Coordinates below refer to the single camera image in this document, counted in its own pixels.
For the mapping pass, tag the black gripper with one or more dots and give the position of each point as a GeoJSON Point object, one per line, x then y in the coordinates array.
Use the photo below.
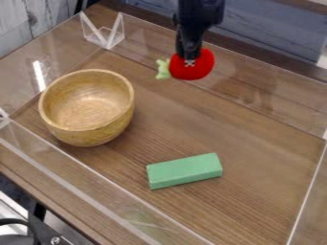
{"type": "Point", "coordinates": [192, 21]}

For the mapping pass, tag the red plush strawberry toy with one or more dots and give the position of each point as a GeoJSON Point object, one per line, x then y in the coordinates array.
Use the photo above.
{"type": "Point", "coordinates": [176, 68]}

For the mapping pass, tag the green rectangular block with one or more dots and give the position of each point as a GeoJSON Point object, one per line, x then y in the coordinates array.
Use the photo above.
{"type": "Point", "coordinates": [183, 171]}

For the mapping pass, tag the black metal table frame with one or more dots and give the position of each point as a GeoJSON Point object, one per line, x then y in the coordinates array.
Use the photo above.
{"type": "Point", "coordinates": [53, 231]}

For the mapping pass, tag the wooden bowl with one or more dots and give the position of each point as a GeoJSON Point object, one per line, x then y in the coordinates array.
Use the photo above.
{"type": "Point", "coordinates": [87, 107]}

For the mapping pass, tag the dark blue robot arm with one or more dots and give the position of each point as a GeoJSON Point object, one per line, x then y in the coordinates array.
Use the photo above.
{"type": "Point", "coordinates": [199, 3]}

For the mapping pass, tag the clear acrylic tray enclosure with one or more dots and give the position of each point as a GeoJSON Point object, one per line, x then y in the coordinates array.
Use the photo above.
{"type": "Point", "coordinates": [253, 113]}

